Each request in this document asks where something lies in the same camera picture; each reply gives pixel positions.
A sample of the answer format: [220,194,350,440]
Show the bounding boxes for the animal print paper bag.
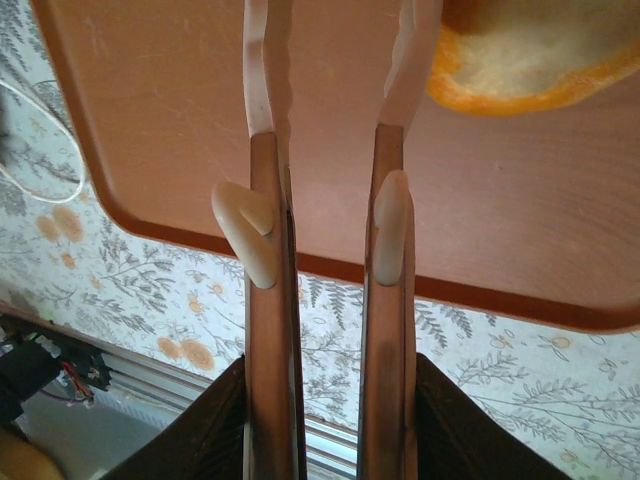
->
[0,79,86,204]

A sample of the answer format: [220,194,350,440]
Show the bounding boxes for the round golden fake bun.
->
[424,0,640,119]

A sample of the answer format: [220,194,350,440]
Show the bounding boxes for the brown wooden tray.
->
[29,0,640,334]

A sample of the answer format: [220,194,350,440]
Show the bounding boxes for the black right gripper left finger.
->
[102,354,249,480]

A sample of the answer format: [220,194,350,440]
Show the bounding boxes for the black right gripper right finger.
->
[415,351,571,480]

